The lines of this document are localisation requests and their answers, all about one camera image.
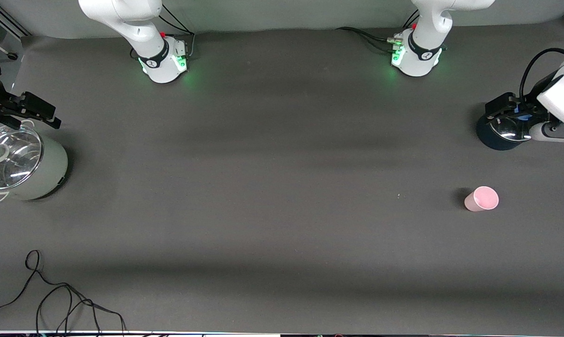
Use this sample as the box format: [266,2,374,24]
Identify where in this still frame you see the left arm black wrist cable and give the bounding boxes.
[520,47,564,101]

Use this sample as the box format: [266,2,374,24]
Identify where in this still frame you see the pale green cooking pot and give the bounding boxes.
[0,119,69,203]

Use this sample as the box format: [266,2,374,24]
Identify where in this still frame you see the dark grey table mat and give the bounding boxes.
[0,19,564,334]

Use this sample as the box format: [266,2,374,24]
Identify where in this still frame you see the pink plastic cup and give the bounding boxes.
[464,186,499,212]

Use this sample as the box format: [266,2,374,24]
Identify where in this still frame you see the thin black loose cable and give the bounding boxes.
[0,249,127,335]

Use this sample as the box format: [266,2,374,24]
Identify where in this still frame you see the glass lid with beige knob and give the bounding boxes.
[0,125,44,191]

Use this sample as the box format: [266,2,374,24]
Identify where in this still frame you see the dark blue saucepan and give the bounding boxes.
[476,105,533,151]

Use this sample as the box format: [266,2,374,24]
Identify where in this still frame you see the glass lid with blue knob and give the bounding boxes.
[490,115,532,142]

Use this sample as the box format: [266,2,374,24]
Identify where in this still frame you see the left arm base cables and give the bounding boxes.
[336,9,421,54]

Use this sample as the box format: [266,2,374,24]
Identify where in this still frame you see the aluminium frame rail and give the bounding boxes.
[0,7,32,38]

